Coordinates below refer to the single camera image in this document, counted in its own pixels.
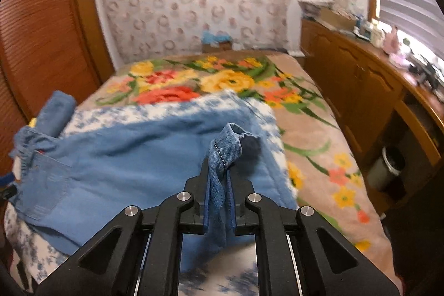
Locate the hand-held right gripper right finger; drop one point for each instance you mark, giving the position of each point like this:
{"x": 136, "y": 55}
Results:
{"x": 242, "y": 206}

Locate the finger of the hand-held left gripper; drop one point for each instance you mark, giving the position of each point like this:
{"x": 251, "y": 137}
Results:
{"x": 5, "y": 180}
{"x": 8, "y": 193}

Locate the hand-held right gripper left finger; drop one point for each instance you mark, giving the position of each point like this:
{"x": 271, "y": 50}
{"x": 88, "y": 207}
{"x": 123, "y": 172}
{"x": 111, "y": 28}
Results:
{"x": 194, "y": 206}

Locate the light blue denim jeans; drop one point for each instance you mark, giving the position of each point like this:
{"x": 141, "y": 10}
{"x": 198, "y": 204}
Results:
{"x": 138, "y": 160}

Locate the blue denim pants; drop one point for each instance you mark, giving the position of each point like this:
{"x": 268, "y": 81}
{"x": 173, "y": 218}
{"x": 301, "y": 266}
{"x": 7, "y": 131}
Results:
{"x": 57, "y": 112}

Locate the yellow plush toy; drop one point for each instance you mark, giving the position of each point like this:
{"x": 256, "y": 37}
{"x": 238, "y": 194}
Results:
{"x": 32, "y": 122}

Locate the flowered tan blanket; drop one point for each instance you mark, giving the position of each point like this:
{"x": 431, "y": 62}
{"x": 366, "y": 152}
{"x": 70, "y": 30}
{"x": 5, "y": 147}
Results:
{"x": 312, "y": 129}

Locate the white quilt with blue flowers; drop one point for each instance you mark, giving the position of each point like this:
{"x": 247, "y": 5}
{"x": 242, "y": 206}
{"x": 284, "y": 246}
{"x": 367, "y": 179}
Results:
{"x": 104, "y": 115}

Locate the wooden louvred wardrobe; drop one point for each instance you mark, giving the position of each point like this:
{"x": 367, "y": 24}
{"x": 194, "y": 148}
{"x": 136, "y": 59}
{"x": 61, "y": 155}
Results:
{"x": 45, "y": 39}

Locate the grey trash bin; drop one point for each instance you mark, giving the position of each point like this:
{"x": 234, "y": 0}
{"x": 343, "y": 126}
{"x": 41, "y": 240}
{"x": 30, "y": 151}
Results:
{"x": 386, "y": 167}

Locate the small cardboard box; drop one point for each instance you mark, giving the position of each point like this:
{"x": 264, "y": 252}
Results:
{"x": 216, "y": 47}

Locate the wooden side cabinet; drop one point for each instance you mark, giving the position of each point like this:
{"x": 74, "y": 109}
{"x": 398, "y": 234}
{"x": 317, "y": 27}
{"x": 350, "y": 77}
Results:
{"x": 350, "y": 81}

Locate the blue plastic bag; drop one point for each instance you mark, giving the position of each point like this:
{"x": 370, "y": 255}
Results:
{"x": 216, "y": 36}

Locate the flat cardboard box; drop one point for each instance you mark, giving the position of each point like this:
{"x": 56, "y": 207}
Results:
{"x": 338, "y": 18}

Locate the pink tissue box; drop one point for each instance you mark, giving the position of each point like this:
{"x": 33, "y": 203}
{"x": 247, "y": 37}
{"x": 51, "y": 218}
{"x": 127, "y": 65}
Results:
{"x": 399, "y": 59}

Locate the white jars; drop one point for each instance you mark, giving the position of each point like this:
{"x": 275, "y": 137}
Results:
{"x": 377, "y": 33}

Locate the small black tripod device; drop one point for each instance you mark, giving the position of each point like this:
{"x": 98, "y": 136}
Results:
{"x": 426, "y": 74}

